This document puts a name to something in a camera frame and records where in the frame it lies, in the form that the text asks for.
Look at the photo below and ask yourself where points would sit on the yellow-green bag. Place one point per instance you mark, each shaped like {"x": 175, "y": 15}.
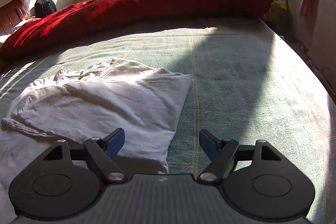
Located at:
{"x": 279, "y": 14}

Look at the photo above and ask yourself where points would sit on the red quilt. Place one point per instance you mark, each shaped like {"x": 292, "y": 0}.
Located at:
{"x": 131, "y": 3}

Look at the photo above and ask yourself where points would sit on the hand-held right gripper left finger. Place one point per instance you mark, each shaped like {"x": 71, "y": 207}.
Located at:
{"x": 115, "y": 142}

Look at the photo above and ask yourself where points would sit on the black backpack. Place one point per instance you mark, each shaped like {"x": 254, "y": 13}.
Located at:
{"x": 45, "y": 7}

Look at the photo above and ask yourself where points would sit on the wooden headboard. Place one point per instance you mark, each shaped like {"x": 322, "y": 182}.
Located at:
{"x": 10, "y": 18}

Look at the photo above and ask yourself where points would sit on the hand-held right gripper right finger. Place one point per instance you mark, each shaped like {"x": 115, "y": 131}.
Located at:
{"x": 208, "y": 144}

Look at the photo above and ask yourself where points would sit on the green plaid blanket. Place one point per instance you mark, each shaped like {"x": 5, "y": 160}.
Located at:
{"x": 249, "y": 82}

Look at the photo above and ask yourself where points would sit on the grey pillow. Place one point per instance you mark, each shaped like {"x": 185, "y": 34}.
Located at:
{"x": 23, "y": 24}

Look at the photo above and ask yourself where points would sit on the white printed t-shirt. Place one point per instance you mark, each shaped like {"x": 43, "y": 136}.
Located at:
{"x": 105, "y": 108}

